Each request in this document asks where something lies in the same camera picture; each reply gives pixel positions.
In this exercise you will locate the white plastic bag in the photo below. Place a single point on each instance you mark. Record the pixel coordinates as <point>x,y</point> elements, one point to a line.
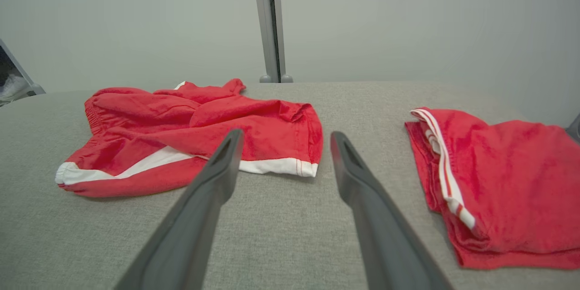
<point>11,87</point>

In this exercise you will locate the grey metal partition post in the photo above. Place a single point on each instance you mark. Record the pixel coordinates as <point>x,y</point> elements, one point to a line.
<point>267,22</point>

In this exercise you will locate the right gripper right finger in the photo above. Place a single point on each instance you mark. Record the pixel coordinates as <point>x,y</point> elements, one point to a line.
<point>385,235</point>

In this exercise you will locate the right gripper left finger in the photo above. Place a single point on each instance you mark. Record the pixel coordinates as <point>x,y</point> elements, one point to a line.
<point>195,217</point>

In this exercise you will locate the red shorts with white trim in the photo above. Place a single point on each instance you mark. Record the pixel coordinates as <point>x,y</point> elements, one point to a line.
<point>149,127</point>

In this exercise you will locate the red basketball jersey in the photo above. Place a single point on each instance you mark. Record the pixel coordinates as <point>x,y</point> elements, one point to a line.
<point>512,181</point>

